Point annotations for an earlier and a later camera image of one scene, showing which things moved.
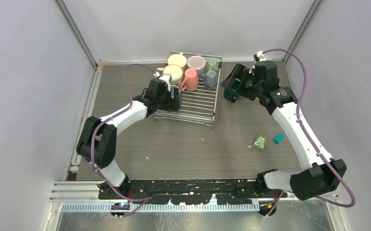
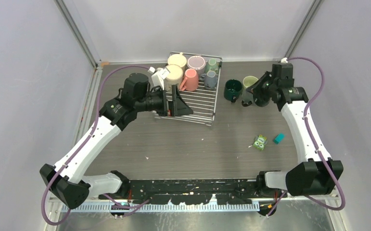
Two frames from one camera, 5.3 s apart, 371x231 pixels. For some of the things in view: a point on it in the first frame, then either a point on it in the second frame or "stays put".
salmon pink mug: x=190 y=83 stays put
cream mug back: x=179 y=59 stays put
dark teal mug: x=233 y=94 stays put
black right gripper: x=238 y=72 → x=255 y=89
